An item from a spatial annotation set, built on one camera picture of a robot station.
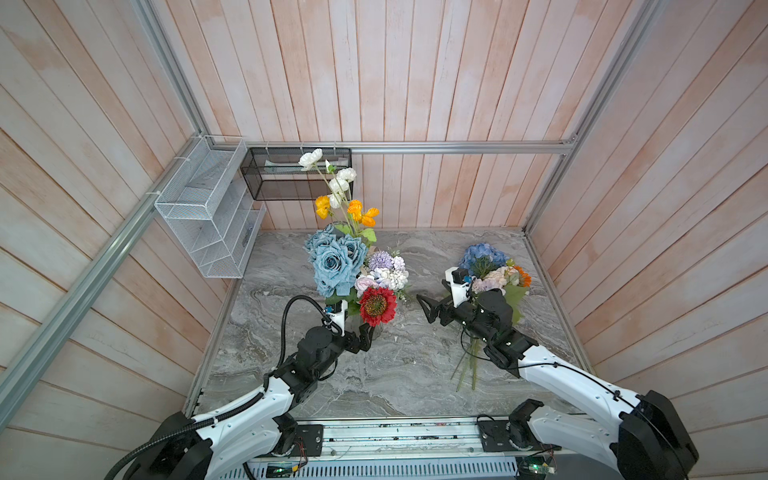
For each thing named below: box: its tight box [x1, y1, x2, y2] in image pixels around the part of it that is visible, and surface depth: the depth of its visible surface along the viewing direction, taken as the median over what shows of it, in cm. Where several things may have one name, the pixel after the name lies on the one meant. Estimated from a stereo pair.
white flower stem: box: [298, 148, 357, 226], surface depth 74 cm
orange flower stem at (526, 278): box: [513, 266, 533, 287], surface depth 100 cm
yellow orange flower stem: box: [315, 196, 380, 243], surface depth 73 cm
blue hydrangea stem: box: [458, 243, 509, 278], surface depth 103 cm
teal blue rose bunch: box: [303, 225, 368, 298], surface depth 62 cm
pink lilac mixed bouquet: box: [354, 250, 409, 297], surface depth 71 cm
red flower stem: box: [359, 287, 397, 326], surface depth 68 cm
